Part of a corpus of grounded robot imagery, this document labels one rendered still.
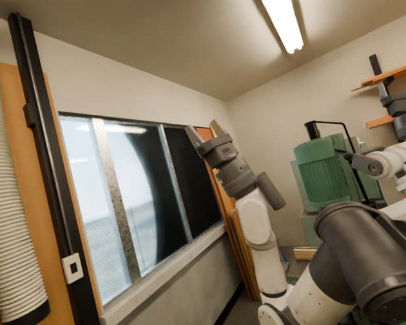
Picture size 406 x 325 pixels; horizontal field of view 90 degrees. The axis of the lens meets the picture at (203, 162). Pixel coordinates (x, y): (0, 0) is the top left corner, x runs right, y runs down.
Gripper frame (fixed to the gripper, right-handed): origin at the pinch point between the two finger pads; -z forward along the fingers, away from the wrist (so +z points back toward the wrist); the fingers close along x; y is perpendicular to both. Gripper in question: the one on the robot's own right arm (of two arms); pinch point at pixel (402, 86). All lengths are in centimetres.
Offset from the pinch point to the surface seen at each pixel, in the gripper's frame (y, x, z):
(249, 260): 163, 95, 92
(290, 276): 35, 45, 71
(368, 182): 45, 3, 27
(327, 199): 26, 25, 35
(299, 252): 49, 40, 62
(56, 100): -15, 173, -35
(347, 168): 46, 11, 18
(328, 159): 22.3, 21.8, 17.4
